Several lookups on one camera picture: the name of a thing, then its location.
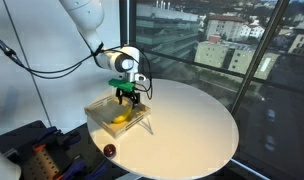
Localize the white rounded object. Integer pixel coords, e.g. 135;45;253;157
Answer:
0;143;23;180

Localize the yellow banana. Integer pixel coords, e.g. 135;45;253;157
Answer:
110;105;133;125

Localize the blue clamp with orange tips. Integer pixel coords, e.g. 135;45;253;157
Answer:
52;156;110;180

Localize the window corner post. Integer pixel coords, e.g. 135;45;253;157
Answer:
118;0;137;83

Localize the dark red plum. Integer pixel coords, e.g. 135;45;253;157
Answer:
102;143;117;158

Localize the black camera cable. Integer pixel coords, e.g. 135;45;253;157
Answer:
91;44;154;101

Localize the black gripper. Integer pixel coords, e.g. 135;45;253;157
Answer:
115;86;142;110

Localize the window mullion bar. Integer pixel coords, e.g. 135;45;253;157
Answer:
229;0;291;117

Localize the dark horizontal window rail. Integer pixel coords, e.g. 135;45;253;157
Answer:
135;46;304;98

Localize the blue black clamp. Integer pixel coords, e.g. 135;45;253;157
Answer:
31;125;82;153

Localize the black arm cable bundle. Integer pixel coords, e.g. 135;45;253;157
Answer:
0;29;104;80

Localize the shallow wooden tray box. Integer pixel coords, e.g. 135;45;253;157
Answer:
83;93;152;140

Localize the white table leg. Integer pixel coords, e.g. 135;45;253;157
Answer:
116;172;142;180

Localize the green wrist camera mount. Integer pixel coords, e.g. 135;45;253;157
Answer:
107;78;137;93

